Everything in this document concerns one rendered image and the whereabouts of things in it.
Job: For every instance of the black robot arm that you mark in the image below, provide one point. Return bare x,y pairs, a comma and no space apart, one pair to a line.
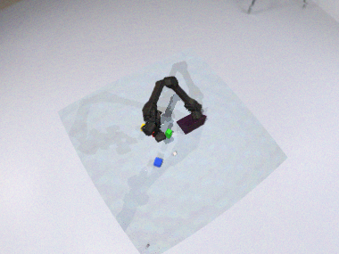
150,108

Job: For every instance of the blue block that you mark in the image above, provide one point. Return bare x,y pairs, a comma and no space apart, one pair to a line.
157,162

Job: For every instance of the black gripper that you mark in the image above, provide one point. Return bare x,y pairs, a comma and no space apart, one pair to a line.
159,135

